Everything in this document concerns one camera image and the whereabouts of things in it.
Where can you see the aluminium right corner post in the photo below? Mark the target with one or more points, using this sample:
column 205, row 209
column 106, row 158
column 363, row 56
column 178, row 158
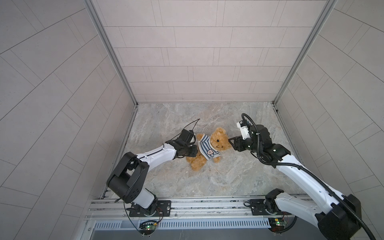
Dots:
column 326, row 11

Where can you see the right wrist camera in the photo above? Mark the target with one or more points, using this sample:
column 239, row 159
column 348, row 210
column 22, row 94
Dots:
column 244, row 127

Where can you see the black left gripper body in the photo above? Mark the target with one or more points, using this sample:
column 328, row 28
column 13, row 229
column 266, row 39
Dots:
column 189, row 151

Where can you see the right green circuit board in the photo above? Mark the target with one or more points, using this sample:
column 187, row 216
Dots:
column 277, row 225

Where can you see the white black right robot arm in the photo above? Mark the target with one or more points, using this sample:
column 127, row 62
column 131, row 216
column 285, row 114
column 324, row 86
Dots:
column 338, row 217

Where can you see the aluminium corner post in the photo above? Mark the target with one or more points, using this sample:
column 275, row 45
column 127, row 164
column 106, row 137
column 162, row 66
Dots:
column 326, row 11
column 90, row 7

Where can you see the aluminium left corner post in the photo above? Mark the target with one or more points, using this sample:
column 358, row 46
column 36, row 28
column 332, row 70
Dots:
column 90, row 7

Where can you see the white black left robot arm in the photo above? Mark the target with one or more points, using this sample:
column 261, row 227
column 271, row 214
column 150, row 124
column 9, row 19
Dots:
column 128, row 178

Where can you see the left green circuit board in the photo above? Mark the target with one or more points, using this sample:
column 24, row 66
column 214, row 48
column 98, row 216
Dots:
column 148, row 227

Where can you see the blue white striped sweater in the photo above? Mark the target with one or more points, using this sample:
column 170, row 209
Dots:
column 206, row 149

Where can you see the brown teddy bear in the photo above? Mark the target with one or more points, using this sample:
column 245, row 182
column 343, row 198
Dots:
column 219, row 140

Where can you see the green circuit board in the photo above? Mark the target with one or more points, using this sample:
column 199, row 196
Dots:
column 148, row 227
column 277, row 225

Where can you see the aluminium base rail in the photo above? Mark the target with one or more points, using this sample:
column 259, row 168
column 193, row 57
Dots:
column 241, row 212

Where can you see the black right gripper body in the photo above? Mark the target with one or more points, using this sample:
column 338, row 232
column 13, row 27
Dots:
column 243, row 145

